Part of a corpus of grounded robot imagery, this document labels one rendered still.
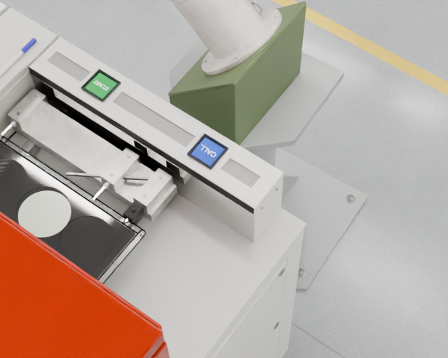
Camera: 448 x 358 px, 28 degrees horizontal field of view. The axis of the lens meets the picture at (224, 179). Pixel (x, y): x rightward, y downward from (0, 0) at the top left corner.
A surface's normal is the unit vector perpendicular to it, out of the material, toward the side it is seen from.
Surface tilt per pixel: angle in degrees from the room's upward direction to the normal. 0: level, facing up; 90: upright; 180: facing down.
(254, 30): 44
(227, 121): 90
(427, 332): 0
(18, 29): 0
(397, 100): 0
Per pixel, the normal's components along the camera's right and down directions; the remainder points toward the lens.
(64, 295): -0.02, -0.50
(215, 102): -0.58, 0.71
